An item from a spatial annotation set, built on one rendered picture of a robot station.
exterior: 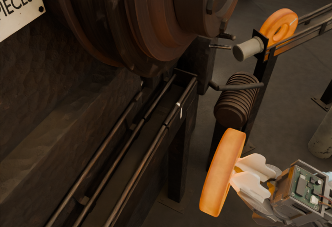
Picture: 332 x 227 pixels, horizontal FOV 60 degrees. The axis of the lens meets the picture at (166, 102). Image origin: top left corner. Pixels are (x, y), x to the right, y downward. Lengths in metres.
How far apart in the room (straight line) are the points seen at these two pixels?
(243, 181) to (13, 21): 0.41
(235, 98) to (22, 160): 0.74
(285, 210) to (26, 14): 0.48
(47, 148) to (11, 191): 0.08
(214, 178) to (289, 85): 1.59
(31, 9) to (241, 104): 0.79
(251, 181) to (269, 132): 1.22
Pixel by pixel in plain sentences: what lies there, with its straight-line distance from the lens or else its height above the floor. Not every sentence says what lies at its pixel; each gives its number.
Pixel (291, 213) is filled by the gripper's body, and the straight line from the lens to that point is 0.51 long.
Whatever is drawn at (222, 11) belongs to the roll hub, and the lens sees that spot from 0.55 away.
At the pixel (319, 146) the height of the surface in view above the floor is 0.08.
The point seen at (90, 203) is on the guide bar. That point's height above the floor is 0.68.
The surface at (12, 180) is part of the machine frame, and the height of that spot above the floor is 0.87.
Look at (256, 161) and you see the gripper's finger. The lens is 0.51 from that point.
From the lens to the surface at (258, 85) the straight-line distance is 1.09.
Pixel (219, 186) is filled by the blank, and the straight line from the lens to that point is 0.46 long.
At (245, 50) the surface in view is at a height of 0.69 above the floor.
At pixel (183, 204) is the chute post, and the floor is 0.01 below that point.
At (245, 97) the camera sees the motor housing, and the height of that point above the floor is 0.53.
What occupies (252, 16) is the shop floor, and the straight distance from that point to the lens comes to 2.60.
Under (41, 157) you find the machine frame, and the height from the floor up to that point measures 0.87.
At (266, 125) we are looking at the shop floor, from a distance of 1.72.
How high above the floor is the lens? 1.28
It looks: 47 degrees down
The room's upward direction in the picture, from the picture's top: straight up
